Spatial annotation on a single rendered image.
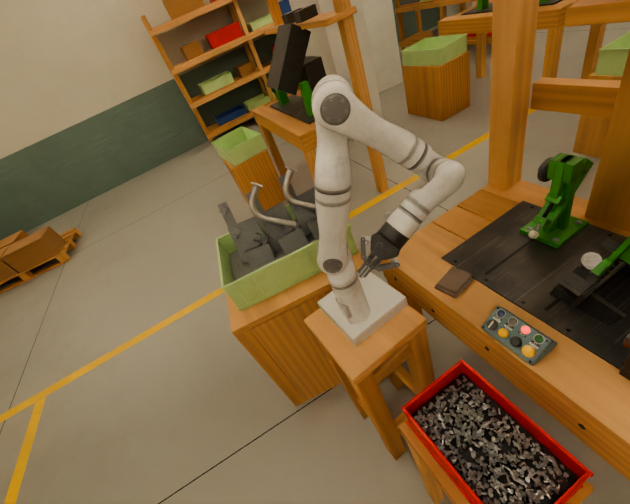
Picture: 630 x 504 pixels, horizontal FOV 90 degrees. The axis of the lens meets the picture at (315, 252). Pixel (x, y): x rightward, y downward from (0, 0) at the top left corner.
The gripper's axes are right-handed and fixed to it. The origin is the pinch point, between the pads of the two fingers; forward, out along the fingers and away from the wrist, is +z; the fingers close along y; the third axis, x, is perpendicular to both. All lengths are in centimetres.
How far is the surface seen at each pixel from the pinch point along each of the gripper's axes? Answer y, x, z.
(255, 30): -352, 520, -108
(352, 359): 16.8, 11.2, 28.6
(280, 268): -23, 46, 33
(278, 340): -4, 49, 64
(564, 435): 120, 54, 18
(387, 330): 21.2, 18.7, 15.9
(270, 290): -21, 48, 45
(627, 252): 41, -5, -40
